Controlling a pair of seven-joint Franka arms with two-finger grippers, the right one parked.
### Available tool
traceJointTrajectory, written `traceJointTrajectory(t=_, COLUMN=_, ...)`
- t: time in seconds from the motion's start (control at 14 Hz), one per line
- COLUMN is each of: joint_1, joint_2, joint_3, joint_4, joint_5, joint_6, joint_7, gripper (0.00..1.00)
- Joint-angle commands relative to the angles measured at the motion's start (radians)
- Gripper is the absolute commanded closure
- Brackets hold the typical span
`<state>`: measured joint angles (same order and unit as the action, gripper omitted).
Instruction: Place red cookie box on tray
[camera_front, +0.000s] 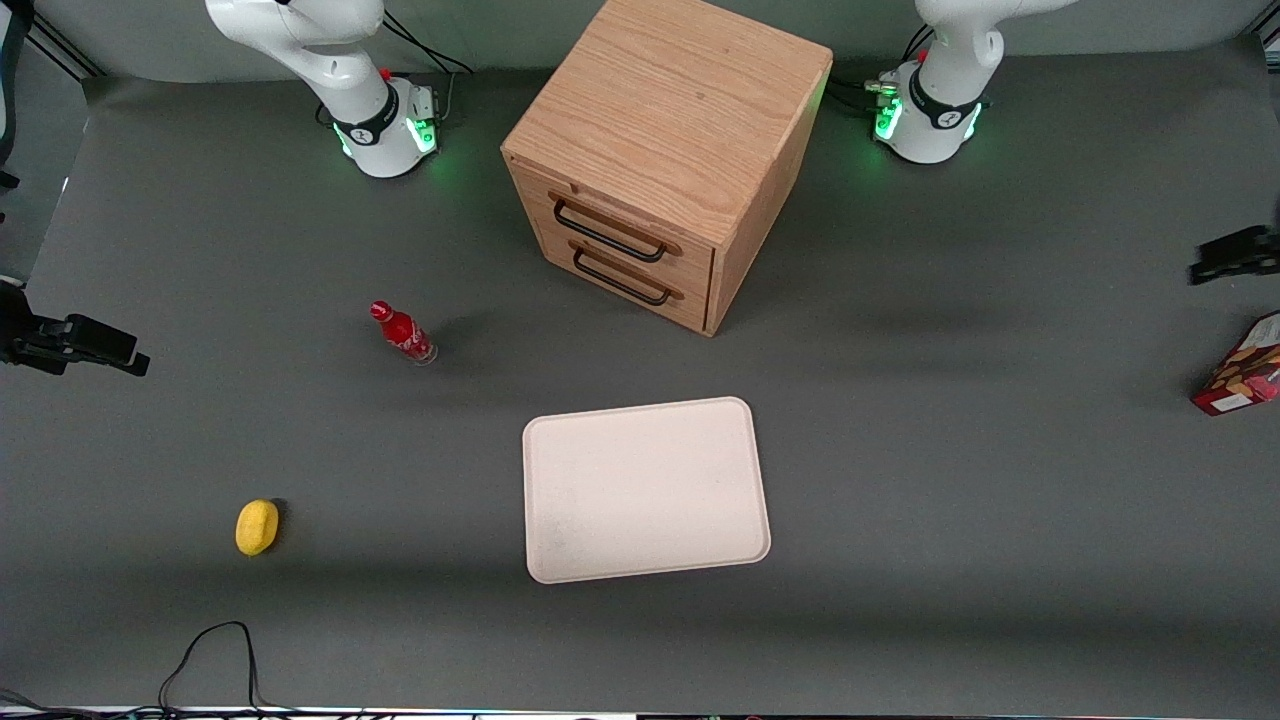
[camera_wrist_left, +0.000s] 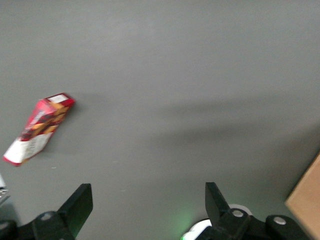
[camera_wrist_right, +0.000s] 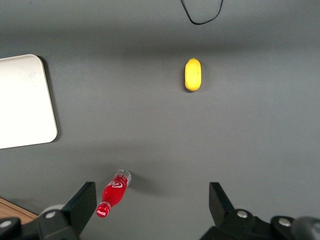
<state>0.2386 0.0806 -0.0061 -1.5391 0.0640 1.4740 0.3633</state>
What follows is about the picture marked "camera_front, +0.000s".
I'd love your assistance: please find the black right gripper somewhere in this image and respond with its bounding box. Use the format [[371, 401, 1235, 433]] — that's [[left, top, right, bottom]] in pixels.
[[0, 281, 152, 378]]

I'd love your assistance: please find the red cookie box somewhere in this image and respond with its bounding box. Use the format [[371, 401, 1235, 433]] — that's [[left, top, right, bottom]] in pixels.
[[1190, 311, 1280, 417]]

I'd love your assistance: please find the beige plastic tray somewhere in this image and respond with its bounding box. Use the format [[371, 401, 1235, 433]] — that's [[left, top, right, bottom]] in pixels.
[[522, 397, 772, 585]]

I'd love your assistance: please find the yellow lemon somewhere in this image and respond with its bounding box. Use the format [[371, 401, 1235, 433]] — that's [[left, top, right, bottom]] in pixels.
[[235, 499, 280, 557]]

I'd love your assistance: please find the red cola bottle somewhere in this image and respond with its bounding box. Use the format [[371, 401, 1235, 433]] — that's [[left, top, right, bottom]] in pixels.
[[369, 300, 439, 367]]

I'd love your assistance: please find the wooden drawer front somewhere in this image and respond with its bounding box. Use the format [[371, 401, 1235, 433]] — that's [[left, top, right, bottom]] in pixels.
[[540, 225, 714, 335], [510, 163, 717, 293]]

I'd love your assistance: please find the wooden drawer cabinet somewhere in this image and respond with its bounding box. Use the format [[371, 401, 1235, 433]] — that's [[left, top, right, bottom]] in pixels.
[[500, 0, 834, 338]]

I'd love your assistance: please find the black looped table cable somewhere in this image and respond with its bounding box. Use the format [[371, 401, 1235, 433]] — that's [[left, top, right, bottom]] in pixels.
[[158, 621, 263, 717]]

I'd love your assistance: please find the black hanging strap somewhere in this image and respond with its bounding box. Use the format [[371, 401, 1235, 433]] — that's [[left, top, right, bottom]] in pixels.
[[0, 0, 34, 193]]

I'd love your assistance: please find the black left base cable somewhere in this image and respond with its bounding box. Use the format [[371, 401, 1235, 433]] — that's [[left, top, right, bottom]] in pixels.
[[828, 76, 897, 117]]

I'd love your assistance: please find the black base cable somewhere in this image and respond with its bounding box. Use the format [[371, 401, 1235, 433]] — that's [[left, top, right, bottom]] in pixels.
[[828, 76, 897, 117], [380, 12, 473, 77]]

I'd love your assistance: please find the black right base cable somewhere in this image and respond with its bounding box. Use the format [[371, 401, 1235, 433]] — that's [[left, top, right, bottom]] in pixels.
[[380, 12, 473, 77]]

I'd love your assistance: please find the black metal drawer handle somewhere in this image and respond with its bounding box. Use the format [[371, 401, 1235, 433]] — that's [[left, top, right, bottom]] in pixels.
[[572, 248, 673, 307], [553, 198, 669, 264]]

